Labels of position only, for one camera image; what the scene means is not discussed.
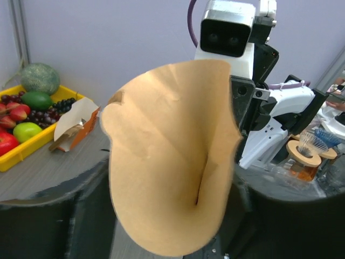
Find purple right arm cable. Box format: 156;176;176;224
187;0;201;49

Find green avocado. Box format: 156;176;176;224
21;91;53;111

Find dark purple grape bunch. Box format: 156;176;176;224
1;91;76;129

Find red pink peaches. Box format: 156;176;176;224
1;103;31;129

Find light green apple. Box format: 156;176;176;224
13;122;42;143

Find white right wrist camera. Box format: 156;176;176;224
194;0;278;79

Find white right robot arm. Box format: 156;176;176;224
230;43;329;169

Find orange coffee filter box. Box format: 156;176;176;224
49;97;100;152

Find stack of brown filters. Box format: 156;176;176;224
49;124;84;152

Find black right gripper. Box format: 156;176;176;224
230;44;279;163

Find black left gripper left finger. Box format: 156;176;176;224
1;159;116;258

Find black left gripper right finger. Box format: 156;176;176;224
190;167;344;258

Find brown paper coffee filter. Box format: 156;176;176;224
100;59;242;257

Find yellow plastic fruit tray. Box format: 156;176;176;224
0;85;85;172

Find blue glass dripper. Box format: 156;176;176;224
314;129;343;148

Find green textured melon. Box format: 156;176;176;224
19;63;60;96

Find clear dripper on stand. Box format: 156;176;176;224
297;131;328;158

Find red apple lower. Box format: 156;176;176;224
0;132;19;156

